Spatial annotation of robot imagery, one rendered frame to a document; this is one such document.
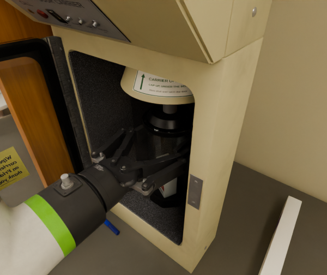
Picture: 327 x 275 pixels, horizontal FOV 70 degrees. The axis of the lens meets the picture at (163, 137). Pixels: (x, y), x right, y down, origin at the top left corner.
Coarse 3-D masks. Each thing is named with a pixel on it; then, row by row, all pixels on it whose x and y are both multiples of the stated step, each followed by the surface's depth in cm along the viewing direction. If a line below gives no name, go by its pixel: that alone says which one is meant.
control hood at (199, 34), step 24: (96, 0) 20; (120, 0) 18; (144, 0) 16; (168, 0) 15; (192, 0) 15; (216, 0) 18; (48, 24) 35; (120, 24) 22; (144, 24) 20; (168, 24) 18; (192, 24) 17; (216, 24) 19; (144, 48) 26; (168, 48) 22; (192, 48) 20; (216, 48) 21
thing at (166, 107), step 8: (160, 104) 47; (152, 112) 45; (160, 112) 45; (168, 112) 44; (176, 112) 45; (184, 112) 45; (152, 120) 44; (160, 120) 43; (168, 120) 43; (176, 120) 43; (184, 120) 43; (168, 128) 43; (176, 128) 43
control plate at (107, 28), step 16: (16, 0) 30; (32, 0) 27; (48, 0) 25; (64, 0) 23; (80, 0) 21; (64, 16) 27; (80, 16) 25; (96, 16) 23; (96, 32) 27; (112, 32) 25
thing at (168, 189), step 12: (144, 120) 45; (192, 120) 45; (168, 132) 42; (180, 132) 42; (156, 144) 46; (168, 144) 45; (156, 156) 48; (180, 180) 52; (156, 192) 54; (168, 192) 53; (180, 192) 54
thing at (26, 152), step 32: (0, 64) 36; (32, 64) 39; (0, 96) 37; (32, 96) 41; (0, 128) 39; (32, 128) 43; (0, 160) 42; (32, 160) 46; (64, 160) 52; (0, 192) 44; (32, 192) 49
